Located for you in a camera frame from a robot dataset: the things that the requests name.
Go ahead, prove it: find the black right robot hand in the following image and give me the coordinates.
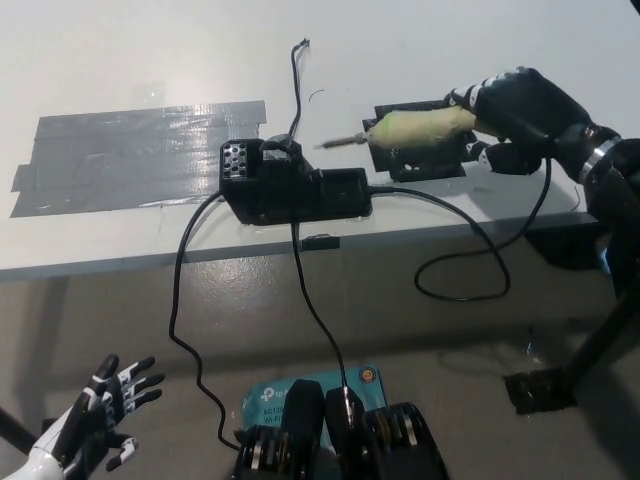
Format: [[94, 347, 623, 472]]
[[443, 66, 597, 176]]

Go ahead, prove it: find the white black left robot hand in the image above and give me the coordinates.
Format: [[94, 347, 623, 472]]
[[58, 353, 166, 474]]

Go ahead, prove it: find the tape-wrapped soldering iron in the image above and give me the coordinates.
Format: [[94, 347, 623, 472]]
[[313, 107, 479, 151]]

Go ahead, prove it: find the black soldering station base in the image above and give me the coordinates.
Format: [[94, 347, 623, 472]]
[[219, 133, 374, 227]]

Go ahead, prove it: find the grey table leg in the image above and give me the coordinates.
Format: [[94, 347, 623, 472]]
[[29, 277, 69, 431]]

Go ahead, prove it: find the black printed holder plate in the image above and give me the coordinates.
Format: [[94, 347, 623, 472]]
[[362, 101, 474, 182]]

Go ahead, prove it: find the teal TP-Link box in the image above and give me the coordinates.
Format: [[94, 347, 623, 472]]
[[240, 366, 386, 451]]

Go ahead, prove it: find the small black tape strip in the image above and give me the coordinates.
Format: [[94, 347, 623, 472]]
[[301, 234, 341, 253]]

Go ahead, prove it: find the black power cable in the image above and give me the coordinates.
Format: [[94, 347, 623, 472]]
[[168, 193, 244, 451]]

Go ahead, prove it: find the black soldering iron cable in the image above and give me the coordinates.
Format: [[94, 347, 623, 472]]
[[368, 157, 554, 303]]

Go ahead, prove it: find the thin black wire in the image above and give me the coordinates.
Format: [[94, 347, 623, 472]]
[[288, 38, 311, 139]]

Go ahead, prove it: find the black cable to robot torso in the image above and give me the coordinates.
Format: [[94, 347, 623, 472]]
[[290, 222, 354, 426]]

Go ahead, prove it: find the grey duct tape patch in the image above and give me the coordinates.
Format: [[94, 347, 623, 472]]
[[8, 99, 268, 220]]

